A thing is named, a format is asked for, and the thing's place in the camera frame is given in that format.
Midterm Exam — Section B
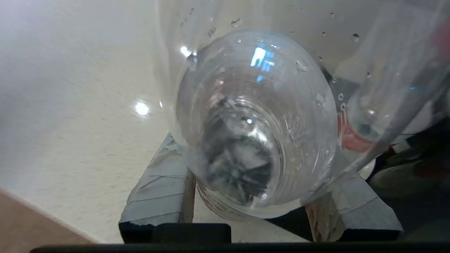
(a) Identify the black electric kettle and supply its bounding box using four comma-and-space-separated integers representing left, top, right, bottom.
366, 119, 450, 243

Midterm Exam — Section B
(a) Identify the clear water bottle red cap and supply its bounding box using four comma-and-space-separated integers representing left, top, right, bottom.
157, 0, 450, 221
337, 102, 440, 155

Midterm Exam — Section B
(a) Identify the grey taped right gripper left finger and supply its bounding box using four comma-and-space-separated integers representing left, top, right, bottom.
119, 135, 196, 244

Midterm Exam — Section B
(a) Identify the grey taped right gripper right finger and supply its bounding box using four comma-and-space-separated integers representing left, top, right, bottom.
304, 171, 403, 243

